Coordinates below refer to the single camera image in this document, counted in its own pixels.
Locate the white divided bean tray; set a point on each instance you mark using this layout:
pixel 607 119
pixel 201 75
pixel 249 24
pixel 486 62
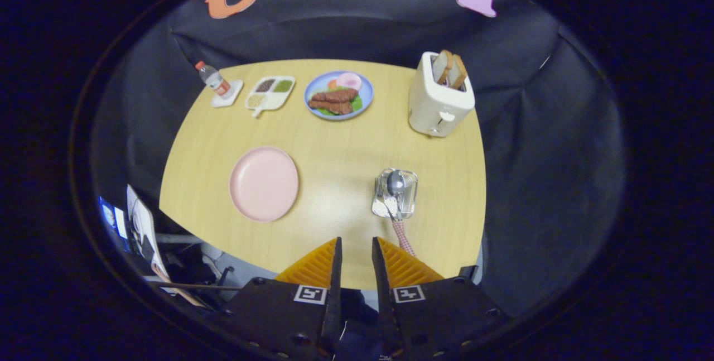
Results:
pixel 273 101

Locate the white toaster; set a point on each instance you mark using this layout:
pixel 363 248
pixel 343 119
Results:
pixel 435 110

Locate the pink ham slice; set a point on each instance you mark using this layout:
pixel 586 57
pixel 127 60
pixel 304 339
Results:
pixel 350 81

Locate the green lettuce leaf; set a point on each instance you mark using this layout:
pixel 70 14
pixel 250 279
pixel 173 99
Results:
pixel 357 103

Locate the brown bacon strip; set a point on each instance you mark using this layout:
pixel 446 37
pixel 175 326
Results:
pixel 334 95
pixel 332 107

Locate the blue oval plate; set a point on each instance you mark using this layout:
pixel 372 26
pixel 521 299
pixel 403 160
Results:
pixel 313 86

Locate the white square coaster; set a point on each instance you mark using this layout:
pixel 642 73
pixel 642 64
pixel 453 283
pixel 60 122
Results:
pixel 228 100

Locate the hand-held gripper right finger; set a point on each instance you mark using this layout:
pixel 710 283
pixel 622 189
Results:
pixel 382 294

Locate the pink round plate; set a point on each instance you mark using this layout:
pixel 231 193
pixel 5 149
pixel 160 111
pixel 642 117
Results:
pixel 262 182

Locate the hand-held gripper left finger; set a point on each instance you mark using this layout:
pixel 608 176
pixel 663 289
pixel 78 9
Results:
pixel 333 294

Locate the small black box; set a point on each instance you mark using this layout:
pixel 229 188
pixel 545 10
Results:
pixel 468 273

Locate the white paper board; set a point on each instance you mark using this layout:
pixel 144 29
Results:
pixel 142 221

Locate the toast bread slice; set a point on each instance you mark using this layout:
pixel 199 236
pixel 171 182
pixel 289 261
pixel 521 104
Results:
pixel 442 66
pixel 459 72

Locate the person's blue trousers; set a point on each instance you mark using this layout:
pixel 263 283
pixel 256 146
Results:
pixel 357 338

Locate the laptop with lit screen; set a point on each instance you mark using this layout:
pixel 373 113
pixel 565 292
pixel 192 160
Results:
pixel 111 218

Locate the clear bottle with red label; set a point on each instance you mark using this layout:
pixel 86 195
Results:
pixel 215 80

